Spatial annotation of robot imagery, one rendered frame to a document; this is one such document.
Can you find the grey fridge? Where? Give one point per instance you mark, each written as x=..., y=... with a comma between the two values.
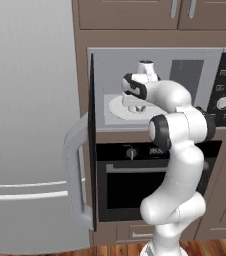
x=28, y=100

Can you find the white microwave turntable plate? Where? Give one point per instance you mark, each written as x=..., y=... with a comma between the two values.
x=118, y=110

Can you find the brown drawer front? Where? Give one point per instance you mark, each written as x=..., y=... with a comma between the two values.
x=138, y=230

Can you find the narrow brown cupboard door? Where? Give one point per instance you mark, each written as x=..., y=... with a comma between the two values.
x=218, y=13

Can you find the black microwave door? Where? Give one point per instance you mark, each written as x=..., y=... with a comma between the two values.
x=92, y=143

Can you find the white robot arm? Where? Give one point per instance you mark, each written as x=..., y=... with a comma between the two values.
x=181, y=173

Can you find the grey microwave oven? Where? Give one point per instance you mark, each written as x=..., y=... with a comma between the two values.
x=118, y=73

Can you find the grey oven knob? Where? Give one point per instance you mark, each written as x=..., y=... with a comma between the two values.
x=131, y=153

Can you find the black built-in oven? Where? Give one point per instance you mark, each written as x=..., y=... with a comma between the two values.
x=131, y=193

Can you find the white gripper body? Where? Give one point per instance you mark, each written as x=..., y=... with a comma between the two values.
x=130, y=100

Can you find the white microwave knob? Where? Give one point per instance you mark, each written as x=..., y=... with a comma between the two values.
x=224, y=103

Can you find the wide brown cupboard door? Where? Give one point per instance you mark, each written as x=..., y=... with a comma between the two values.
x=125, y=13

